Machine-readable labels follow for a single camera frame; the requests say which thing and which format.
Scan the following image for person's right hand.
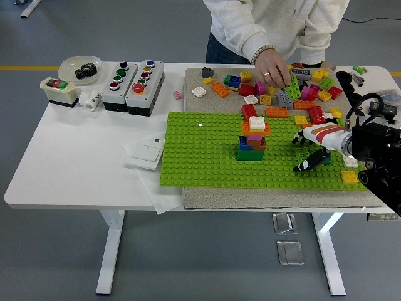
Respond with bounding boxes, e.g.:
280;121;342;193
255;50;291;88

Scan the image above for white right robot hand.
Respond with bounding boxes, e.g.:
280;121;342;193
292;123;347;172

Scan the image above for lime square toy brick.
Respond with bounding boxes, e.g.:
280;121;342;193
318;77;336;91

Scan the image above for red long toy brick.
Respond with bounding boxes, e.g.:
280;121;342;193
241;103;259;122
308;105;326;124

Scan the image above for grey long toy brick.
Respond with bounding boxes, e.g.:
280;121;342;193
291;68;313;79
277;90;295;110

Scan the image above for white square toy brick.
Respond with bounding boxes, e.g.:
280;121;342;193
248;115;266;132
341;155;360;169

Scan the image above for blue green yellow brick stack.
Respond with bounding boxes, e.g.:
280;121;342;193
222;74;242;92

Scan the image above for orange long toy brick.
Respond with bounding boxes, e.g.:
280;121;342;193
241;122;271;136
209;81;232;98
265;107;289;119

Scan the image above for blue toy brick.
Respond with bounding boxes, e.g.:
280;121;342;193
237;135;253;152

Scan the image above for green square toy brick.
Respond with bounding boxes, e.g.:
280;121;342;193
236;150;264;161

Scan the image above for green studded baseplate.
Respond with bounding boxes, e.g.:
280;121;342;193
159;112;370;191

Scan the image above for person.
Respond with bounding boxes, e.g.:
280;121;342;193
202;0;351;88

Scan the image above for black device green display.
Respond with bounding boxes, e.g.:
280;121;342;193
368;100;398;119

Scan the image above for grey-brown mat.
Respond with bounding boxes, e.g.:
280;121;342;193
182;66;393;210

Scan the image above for dark keyed panel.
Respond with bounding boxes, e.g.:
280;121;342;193
365;213;396;222

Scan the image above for silver floor socket plate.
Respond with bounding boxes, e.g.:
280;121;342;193
271;212;298;235
276;240;305;267

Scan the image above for white table leg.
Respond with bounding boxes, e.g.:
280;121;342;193
95;209;126;295
311;211;347;297

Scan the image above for emergency stop control box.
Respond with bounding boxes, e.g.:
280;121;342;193
125;59;165;117

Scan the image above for three-button control box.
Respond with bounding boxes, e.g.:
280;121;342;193
100;61;138;113

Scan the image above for white paper sheet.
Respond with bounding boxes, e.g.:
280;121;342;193
122;134;184;216

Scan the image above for white pipe tee fitting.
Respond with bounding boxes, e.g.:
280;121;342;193
78;90;102;112

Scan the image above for black metal gears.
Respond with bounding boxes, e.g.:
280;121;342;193
74;62;98;83

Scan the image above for white bowl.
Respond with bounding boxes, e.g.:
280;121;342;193
58;55;103;86

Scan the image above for white furniture foot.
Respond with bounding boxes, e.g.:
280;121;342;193
20;0;41;18

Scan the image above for beaded bracelet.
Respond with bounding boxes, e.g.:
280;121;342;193
250;44;277;66

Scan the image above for long black floor cable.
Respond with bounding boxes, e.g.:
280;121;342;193
341;15;401;23

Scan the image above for white wall switch plate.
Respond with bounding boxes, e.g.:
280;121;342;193
124;142;163;172

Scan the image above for white red-green switch box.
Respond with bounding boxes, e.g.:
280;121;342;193
39;77;80;109

